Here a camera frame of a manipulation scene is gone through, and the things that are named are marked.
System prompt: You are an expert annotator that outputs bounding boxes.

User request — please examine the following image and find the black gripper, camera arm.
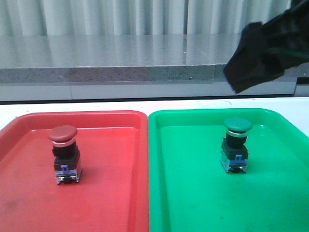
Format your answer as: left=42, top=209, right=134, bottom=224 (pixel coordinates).
left=224, top=0, right=309, bottom=94

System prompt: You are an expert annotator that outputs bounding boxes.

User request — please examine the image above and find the green mushroom push button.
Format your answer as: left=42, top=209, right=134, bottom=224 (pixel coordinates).
left=220, top=117, right=253, bottom=173

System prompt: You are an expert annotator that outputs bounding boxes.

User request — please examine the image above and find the red mushroom push button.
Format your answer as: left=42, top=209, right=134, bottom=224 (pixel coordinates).
left=48, top=125, right=82, bottom=185

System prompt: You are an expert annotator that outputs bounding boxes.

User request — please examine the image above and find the green plastic tray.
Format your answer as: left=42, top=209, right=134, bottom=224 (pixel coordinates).
left=149, top=108, right=309, bottom=232

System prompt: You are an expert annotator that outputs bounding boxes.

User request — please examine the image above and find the red plastic tray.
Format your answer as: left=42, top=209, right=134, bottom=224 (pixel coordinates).
left=0, top=111, right=149, bottom=232

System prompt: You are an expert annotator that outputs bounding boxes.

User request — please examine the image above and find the grey stone counter slab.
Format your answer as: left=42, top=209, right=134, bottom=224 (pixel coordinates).
left=0, top=33, right=309, bottom=84

